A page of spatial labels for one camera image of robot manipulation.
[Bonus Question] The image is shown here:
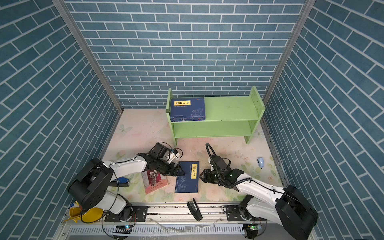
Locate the green two-tier shelf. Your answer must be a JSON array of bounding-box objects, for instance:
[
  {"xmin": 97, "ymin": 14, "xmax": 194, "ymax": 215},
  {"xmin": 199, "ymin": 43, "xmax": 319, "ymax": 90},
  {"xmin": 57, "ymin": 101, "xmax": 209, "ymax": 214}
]
[{"xmin": 166, "ymin": 87, "xmax": 266, "ymax": 145}]

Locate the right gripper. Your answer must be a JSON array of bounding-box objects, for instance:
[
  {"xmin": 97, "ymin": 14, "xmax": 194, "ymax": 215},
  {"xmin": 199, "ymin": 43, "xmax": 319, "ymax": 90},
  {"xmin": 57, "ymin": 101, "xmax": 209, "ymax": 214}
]
[{"xmin": 197, "ymin": 168, "xmax": 224, "ymax": 185}]

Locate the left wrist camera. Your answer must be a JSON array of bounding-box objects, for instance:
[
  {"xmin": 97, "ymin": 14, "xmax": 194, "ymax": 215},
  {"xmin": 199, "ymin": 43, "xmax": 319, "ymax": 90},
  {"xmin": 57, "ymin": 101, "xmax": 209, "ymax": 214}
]
[{"xmin": 168, "ymin": 148, "xmax": 184, "ymax": 163}]

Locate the blue book yellow label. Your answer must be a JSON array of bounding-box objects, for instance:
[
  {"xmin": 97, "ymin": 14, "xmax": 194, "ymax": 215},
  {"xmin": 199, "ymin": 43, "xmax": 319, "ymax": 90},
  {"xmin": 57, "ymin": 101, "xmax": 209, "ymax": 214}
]
[
  {"xmin": 170, "ymin": 98, "xmax": 206, "ymax": 122},
  {"xmin": 175, "ymin": 161, "xmax": 199, "ymax": 194}
]

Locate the small blue white mouse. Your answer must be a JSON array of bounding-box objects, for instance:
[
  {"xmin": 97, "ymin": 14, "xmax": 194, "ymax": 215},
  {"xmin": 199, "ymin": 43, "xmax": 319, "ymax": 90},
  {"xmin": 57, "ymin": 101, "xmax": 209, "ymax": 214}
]
[{"xmin": 257, "ymin": 158, "xmax": 265, "ymax": 169}]

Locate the yellow pen holder cup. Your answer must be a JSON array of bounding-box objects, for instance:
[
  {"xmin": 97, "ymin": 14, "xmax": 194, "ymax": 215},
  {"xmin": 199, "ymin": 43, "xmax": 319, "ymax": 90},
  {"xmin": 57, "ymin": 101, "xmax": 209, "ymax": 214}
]
[{"xmin": 64, "ymin": 201, "xmax": 104, "ymax": 223}]

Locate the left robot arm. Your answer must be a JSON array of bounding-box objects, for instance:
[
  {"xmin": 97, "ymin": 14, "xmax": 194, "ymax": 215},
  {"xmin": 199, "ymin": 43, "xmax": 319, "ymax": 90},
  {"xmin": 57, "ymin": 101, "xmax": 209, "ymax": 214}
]
[{"xmin": 67, "ymin": 142, "xmax": 185, "ymax": 222}]

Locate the red illustrated book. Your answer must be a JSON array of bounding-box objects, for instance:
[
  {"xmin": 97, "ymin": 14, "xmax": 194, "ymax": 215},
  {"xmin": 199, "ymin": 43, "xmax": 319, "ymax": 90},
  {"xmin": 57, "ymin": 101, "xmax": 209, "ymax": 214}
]
[{"xmin": 141, "ymin": 170, "xmax": 169, "ymax": 195}]

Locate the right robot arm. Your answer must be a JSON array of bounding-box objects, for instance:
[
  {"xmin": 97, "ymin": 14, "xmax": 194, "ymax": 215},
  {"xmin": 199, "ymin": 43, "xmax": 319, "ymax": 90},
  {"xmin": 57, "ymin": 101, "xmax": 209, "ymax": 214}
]
[{"xmin": 200, "ymin": 143, "xmax": 319, "ymax": 240}]

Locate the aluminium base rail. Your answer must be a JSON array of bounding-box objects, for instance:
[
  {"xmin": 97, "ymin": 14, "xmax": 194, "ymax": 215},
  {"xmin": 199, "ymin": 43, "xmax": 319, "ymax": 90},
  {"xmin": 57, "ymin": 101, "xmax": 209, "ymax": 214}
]
[{"xmin": 54, "ymin": 203, "xmax": 292, "ymax": 240}]

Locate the blue black stapler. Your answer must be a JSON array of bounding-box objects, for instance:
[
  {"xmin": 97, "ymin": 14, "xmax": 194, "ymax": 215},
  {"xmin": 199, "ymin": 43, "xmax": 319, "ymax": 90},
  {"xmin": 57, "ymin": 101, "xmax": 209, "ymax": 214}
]
[{"xmin": 116, "ymin": 177, "xmax": 130, "ymax": 188}]

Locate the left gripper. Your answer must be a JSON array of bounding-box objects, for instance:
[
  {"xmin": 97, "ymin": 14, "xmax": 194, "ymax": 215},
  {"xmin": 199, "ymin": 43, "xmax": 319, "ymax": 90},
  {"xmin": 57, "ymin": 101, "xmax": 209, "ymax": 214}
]
[{"xmin": 155, "ymin": 158, "xmax": 187, "ymax": 176}]

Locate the black clip on rail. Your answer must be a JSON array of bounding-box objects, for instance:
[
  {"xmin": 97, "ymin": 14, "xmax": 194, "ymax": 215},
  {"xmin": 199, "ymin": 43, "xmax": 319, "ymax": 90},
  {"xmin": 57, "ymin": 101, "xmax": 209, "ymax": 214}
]
[{"xmin": 187, "ymin": 199, "xmax": 203, "ymax": 222}]

